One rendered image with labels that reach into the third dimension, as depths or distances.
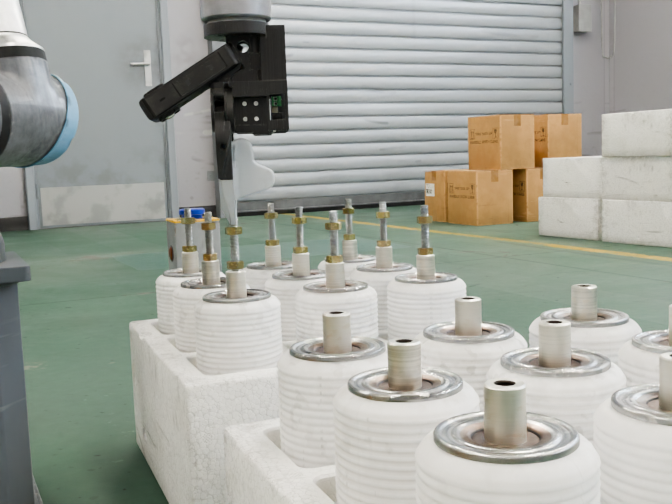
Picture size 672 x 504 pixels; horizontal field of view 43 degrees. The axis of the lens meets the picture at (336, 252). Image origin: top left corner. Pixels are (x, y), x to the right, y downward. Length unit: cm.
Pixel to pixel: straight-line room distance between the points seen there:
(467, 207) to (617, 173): 124
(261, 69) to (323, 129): 551
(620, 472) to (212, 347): 52
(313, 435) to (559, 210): 343
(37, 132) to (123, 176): 492
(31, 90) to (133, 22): 502
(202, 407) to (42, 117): 41
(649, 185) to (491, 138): 141
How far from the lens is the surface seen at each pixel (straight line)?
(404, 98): 674
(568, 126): 509
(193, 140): 612
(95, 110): 597
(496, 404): 45
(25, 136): 106
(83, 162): 594
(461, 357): 68
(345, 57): 653
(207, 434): 89
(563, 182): 402
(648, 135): 362
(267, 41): 93
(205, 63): 92
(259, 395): 90
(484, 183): 470
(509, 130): 480
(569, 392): 58
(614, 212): 375
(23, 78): 108
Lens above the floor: 40
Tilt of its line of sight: 6 degrees down
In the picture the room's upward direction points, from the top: 2 degrees counter-clockwise
